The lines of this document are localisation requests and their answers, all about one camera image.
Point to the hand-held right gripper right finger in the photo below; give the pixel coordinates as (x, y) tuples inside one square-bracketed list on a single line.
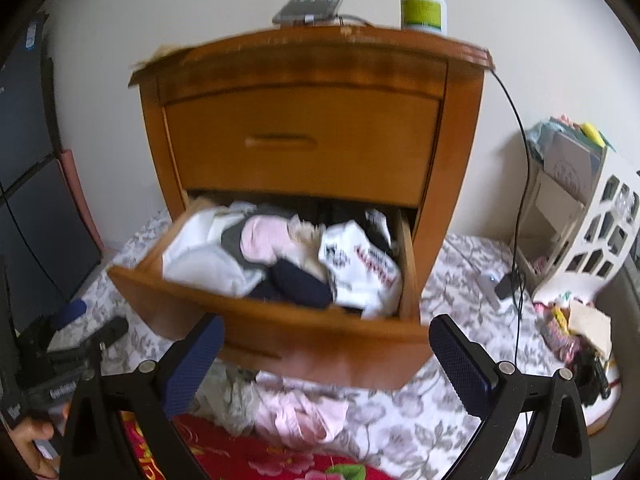
[(460, 365)]

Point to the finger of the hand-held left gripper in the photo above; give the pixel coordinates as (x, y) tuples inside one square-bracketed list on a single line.
[(110, 330), (70, 312)]

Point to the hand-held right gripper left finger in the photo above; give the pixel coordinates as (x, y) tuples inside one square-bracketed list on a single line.
[(192, 365)]

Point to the pale green lace underwear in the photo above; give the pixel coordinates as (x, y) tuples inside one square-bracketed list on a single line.
[(235, 400)]

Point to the white bra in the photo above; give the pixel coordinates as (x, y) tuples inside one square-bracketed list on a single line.
[(210, 275)]

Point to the pink garment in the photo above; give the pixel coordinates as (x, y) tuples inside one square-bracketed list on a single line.
[(300, 420)]

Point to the grey cloth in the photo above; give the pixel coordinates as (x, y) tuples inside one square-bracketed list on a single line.
[(232, 242)]

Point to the navy sock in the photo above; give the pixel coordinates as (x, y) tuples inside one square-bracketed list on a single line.
[(295, 285)]

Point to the white printed sock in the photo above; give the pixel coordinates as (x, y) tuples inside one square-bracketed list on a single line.
[(360, 270)]

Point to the pink socks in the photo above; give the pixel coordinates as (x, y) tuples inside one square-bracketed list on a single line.
[(262, 240)]

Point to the cream lace cloth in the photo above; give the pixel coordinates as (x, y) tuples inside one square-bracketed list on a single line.
[(305, 247)]

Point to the person's left hand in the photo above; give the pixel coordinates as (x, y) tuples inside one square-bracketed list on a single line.
[(32, 447)]

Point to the grey floral quilt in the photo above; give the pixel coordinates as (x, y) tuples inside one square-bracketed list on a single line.
[(450, 410)]

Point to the white charger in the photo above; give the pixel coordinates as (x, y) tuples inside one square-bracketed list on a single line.
[(487, 287)]

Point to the black power adapter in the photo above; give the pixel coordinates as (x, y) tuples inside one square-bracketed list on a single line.
[(507, 286)]

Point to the red floral blanket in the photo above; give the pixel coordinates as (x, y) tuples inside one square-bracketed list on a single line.
[(225, 452)]

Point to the pile of snack packets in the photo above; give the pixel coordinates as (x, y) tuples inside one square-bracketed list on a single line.
[(560, 335)]

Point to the dark blue cabinet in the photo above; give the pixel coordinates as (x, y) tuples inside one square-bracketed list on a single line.
[(30, 210)]

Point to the pink board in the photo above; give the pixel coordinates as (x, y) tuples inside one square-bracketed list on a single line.
[(80, 200)]

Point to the brown paper bag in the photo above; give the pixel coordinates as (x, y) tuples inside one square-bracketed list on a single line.
[(592, 325)]

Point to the white plastic rack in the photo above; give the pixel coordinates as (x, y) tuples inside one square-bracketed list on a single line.
[(605, 230)]

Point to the wooden nightstand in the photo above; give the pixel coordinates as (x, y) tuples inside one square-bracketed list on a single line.
[(460, 160)]

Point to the grey paper box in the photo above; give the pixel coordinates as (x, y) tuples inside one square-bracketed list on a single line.
[(570, 165)]

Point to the shallow-fronted wooden drawer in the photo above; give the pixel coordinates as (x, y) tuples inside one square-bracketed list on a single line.
[(300, 160)]

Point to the white bottle green label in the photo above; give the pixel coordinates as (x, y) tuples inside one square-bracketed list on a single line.
[(422, 5)]

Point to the grey smartphone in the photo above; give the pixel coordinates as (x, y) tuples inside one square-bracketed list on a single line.
[(310, 4)]

